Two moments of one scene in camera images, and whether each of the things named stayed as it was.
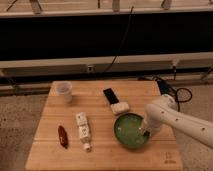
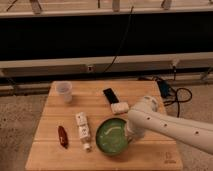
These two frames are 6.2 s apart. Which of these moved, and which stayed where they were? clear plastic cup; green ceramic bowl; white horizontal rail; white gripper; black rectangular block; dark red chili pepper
Moved: white gripper; green ceramic bowl
Stayed: black rectangular block; white horizontal rail; clear plastic cup; dark red chili pepper
